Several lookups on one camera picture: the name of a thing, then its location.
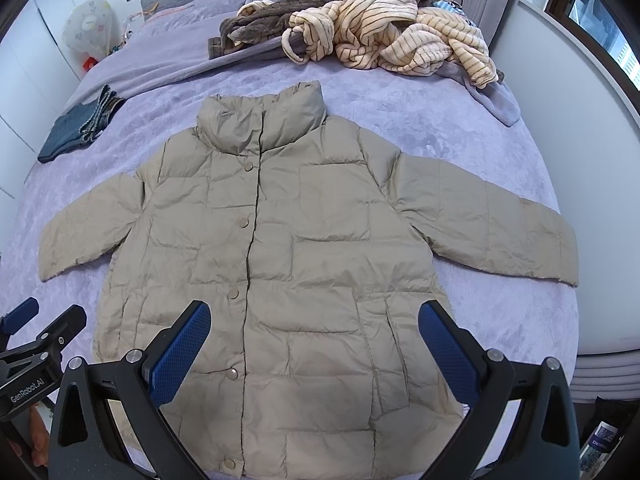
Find beige puffer jacket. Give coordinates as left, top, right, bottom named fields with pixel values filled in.
left=38, top=81, right=578, bottom=479

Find person's left hand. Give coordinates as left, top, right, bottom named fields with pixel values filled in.
left=28, top=406, right=50, bottom=467

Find folded blue jeans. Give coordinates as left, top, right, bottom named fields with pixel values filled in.
left=37, top=84, right=126, bottom=164

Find white wardrobe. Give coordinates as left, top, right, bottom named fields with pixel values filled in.
left=1, top=0, right=79, bottom=244

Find grey lilac fleece cloth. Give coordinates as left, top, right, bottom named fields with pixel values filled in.
left=435, top=62, right=521, bottom=127

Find lilac bed blanket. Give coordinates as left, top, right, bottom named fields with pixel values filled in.
left=1, top=0, right=579, bottom=380

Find white covered fan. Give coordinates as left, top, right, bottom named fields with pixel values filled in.
left=62, top=0, right=117, bottom=61

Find cream striped fleece garment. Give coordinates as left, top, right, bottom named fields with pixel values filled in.
left=220, top=0, right=500, bottom=89

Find brown fleece garment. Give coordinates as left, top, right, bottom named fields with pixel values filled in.
left=208, top=0, right=452, bottom=76

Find dark framed window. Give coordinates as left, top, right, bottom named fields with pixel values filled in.
left=546, top=0, right=639, bottom=110

